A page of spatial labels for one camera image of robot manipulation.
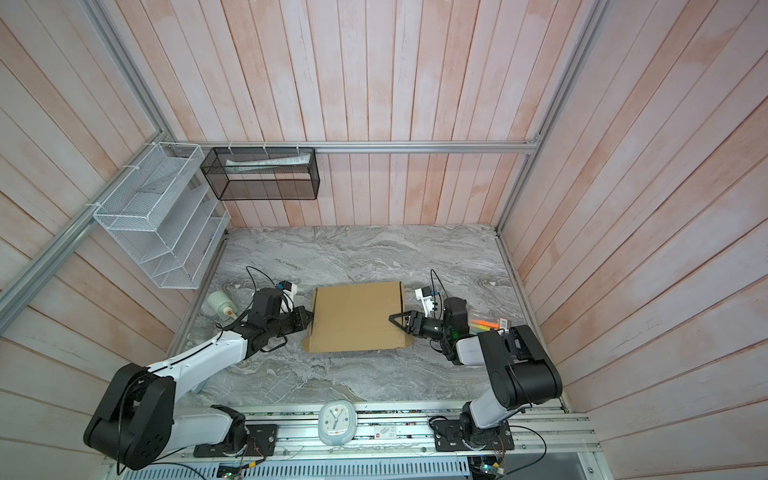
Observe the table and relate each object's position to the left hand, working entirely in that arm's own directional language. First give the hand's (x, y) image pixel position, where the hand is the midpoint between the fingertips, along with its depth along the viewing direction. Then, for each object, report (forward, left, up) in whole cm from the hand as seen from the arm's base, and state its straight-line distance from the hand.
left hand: (314, 320), depth 88 cm
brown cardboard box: (0, -13, +2) cm, 13 cm away
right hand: (-1, -24, +1) cm, 24 cm away
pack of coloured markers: (+1, -53, -5) cm, 53 cm away
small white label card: (-28, -21, -6) cm, 36 cm away
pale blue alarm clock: (-26, -9, -5) cm, 28 cm away
